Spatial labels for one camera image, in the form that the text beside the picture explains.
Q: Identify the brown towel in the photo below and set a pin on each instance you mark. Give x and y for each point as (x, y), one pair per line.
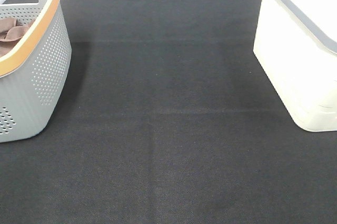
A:
(11, 33)

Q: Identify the grey perforated laundry basket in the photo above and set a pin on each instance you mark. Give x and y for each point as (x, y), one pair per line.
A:
(34, 72)

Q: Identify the white storage box grey rim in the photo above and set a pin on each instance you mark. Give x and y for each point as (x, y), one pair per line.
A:
(295, 43)

